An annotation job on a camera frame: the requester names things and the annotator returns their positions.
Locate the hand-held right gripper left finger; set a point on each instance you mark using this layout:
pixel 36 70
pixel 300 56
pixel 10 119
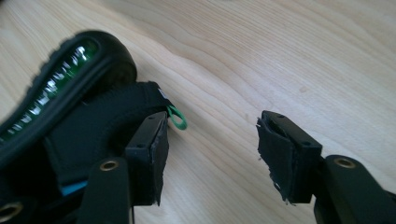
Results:
pixel 146 155

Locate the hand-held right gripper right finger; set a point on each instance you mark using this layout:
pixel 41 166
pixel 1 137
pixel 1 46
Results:
pixel 289 161

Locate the black shoe with green sole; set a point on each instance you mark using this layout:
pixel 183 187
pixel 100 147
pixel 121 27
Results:
pixel 93 124

